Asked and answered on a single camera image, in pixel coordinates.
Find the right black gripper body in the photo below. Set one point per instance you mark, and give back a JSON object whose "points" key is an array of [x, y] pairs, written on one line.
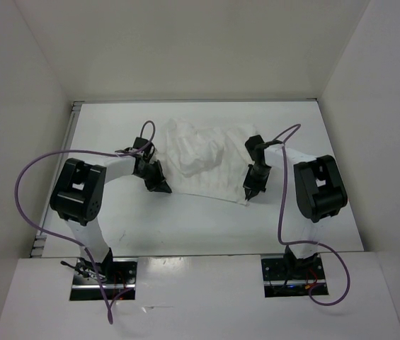
{"points": [[258, 176]]}

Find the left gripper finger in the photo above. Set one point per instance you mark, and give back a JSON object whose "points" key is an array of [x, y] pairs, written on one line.
{"points": [[157, 184], [158, 172]]}

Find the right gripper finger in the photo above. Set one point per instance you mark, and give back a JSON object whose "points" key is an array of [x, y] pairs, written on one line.
{"points": [[247, 192], [254, 191]]}

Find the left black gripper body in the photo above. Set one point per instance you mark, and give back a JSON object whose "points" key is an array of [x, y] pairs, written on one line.
{"points": [[149, 171]]}

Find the white skirt cloth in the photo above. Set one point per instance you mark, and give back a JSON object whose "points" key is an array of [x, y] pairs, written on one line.
{"points": [[210, 162]]}

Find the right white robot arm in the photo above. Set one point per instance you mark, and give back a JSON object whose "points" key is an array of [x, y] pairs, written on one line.
{"points": [[312, 184]]}

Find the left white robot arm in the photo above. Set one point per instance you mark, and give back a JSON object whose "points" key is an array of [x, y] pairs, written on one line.
{"points": [[77, 199]]}

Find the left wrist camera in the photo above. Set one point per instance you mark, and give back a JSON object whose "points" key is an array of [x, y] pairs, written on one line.
{"points": [[144, 146]]}

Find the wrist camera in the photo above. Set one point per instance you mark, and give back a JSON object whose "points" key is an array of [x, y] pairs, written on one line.
{"points": [[144, 146], [255, 147]]}

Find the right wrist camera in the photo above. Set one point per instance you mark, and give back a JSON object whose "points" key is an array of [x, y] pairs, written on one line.
{"points": [[255, 147]]}

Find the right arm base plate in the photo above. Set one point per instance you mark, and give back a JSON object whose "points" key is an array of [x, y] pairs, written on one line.
{"points": [[281, 282]]}

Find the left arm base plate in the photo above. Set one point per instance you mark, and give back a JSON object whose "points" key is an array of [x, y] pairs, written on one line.
{"points": [[122, 283]]}

